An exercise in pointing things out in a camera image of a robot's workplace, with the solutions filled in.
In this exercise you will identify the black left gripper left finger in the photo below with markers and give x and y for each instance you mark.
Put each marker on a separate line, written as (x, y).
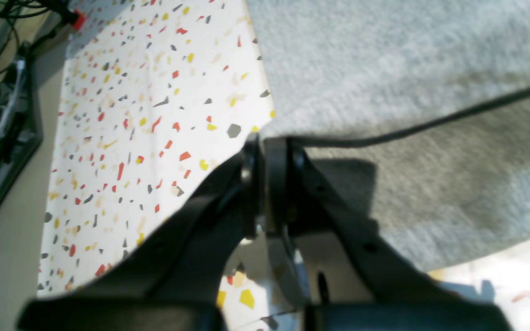
(171, 282)

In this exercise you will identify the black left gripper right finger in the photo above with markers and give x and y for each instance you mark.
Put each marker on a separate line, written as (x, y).
(357, 281)

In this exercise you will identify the grey T-shirt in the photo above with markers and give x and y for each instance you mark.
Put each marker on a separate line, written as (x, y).
(353, 70)

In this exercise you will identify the red clamp right corner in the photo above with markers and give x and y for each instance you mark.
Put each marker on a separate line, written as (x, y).
(77, 19)

